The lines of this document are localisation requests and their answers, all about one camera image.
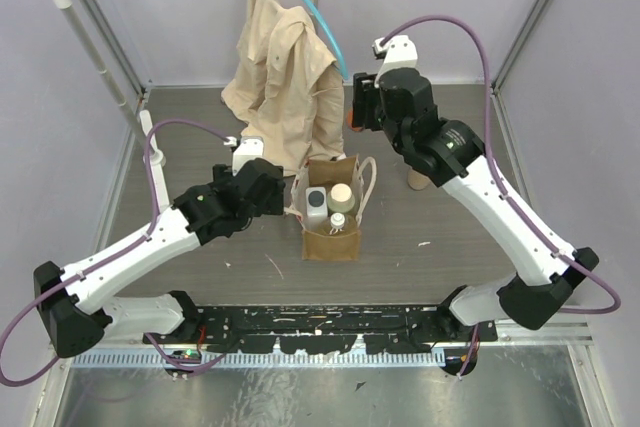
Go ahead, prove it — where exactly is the blue cap bottle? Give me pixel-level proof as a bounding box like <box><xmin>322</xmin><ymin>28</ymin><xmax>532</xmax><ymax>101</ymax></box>
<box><xmin>346</xmin><ymin>109</ymin><xmax>361</xmax><ymax>132</ymax></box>

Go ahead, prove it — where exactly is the white bottle black cap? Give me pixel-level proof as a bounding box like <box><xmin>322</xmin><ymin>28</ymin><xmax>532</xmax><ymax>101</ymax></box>
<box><xmin>304</xmin><ymin>186</ymin><xmax>329</xmax><ymax>231</ymax></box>

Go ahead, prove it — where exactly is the brown canvas bag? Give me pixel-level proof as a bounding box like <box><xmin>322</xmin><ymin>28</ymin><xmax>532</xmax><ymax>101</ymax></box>
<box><xmin>285</xmin><ymin>156</ymin><xmax>377</xmax><ymax>261</ymax></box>

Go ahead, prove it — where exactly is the green bottle beige cap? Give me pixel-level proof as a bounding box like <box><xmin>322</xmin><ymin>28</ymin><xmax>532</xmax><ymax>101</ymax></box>
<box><xmin>327</xmin><ymin>183</ymin><xmax>357</xmax><ymax>215</ymax></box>

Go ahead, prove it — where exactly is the beige pink bottle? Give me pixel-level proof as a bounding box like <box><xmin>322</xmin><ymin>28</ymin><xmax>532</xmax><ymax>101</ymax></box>
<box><xmin>407</xmin><ymin>168</ymin><xmax>431</xmax><ymax>191</ymax></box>

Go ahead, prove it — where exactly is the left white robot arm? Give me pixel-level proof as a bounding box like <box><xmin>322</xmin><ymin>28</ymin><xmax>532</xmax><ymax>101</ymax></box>
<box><xmin>33</xmin><ymin>158</ymin><xmax>285</xmax><ymax>358</ymax></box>

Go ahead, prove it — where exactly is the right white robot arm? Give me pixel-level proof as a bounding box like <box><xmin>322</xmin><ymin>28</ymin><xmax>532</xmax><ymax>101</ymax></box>
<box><xmin>351</xmin><ymin>67</ymin><xmax>599</xmax><ymax>341</ymax></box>

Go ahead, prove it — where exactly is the blue clothes hanger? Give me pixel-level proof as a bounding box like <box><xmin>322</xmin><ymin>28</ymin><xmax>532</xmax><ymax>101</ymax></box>
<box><xmin>245</xmin><ymin>0</ymin><xmax>351</xmax><ymax>82</ymax></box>

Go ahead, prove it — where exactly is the beige shirt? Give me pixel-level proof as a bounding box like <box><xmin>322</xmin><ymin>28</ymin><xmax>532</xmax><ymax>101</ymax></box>
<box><xmin>221</xmin><ymin>0</ymin><xmax>344</xmax><ymax>176</ymax></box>

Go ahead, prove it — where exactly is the clear bottle white cap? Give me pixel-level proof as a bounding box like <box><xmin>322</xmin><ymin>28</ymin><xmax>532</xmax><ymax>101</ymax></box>
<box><xmin>317</xmin><ymin>213</ymin><xmax>358</xmax><ymax>237</ymax></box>

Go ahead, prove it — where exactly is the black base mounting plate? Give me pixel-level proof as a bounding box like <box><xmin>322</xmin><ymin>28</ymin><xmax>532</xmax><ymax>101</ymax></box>
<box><xmin>154</xmin><ymin>304</ymin><xmax>473</xmax><ymax>355</ymax></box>

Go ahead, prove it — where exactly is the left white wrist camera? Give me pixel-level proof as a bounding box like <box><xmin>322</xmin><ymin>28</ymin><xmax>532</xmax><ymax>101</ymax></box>
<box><xmin>223</xmin><ymin>136</ymin><xmax>264</xmax><ymax>175</ymax></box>

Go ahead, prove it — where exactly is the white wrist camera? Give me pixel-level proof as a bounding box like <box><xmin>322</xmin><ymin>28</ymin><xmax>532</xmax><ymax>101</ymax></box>
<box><xmin>372</xmin><ymin>35</ymin><xmax>418</xmax><ymax>76</ymax></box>
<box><xmin>223</xmin><ymin>136</ymin><xmax>264</xmax><ymax>175</ymax></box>

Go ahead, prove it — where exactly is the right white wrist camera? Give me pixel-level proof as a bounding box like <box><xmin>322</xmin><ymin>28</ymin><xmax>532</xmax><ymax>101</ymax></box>
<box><xmin>372</xmin><ymin>35</ymin><xmax>418</xmax><ymax>76</ymax></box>

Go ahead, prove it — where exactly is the aluminium front rail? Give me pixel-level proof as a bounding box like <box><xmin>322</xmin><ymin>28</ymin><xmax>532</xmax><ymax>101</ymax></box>
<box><xmin>40</xmin><ymin>291</ymin><xmax>592</xmax><ymax>373</ymax></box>

